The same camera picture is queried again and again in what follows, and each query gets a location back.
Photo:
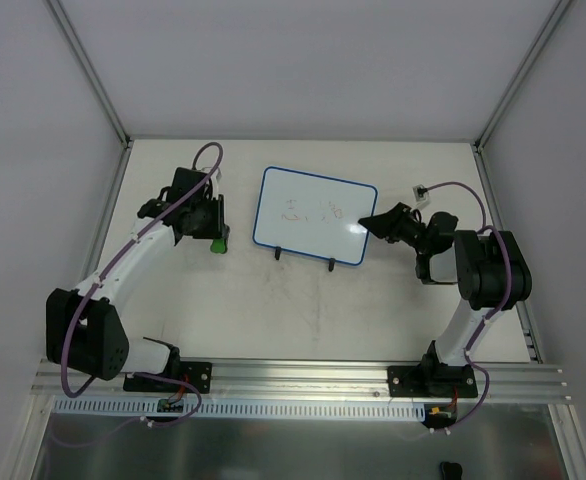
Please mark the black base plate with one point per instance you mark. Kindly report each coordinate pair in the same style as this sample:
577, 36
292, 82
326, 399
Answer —
437, 382
196, 373

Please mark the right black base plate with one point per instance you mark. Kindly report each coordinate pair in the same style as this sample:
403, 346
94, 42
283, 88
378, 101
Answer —
437, 382

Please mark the left aluminium frame post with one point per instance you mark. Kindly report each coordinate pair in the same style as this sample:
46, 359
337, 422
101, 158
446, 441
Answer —
73, 41

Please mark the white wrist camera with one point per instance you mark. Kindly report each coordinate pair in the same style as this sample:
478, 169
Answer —
422, 197
215, 174

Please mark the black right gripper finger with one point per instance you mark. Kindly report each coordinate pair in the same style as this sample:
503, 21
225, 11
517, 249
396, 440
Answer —
385, 221
386, 234

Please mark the blue framed whiteboard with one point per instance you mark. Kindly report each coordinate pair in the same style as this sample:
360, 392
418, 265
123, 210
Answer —
313, 215

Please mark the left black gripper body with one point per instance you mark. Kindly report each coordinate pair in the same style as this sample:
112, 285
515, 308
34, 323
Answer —
218, 226

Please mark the black object at bottom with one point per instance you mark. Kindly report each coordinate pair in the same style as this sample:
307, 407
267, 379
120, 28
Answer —
451, 471

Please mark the aluminium mounting rail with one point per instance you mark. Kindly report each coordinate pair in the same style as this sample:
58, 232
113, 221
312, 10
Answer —
527, 383

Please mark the aluminium frame post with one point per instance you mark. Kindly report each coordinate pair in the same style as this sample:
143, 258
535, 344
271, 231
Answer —
541, 40
73, 41

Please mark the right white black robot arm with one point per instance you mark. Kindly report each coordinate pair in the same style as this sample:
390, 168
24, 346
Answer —
491, 275

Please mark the right aluminium frame post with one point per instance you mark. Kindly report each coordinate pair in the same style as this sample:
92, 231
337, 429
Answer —
541, 40

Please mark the white slotted cable duct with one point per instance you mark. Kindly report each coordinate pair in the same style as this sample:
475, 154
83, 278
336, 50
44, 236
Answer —
244, 408

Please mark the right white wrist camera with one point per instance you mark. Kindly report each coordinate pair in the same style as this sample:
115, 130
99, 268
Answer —
422, 197

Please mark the green black whiteboard eraser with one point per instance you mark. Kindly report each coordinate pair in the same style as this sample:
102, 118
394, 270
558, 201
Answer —
219, 246

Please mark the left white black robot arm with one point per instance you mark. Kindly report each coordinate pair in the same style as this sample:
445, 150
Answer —
84, 329

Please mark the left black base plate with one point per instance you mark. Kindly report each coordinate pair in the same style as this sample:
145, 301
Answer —
196, 373

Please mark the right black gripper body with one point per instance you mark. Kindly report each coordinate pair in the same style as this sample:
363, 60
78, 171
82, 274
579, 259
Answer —
400, 225

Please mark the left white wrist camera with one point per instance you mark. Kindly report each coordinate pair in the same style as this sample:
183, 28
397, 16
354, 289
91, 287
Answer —
215, 174

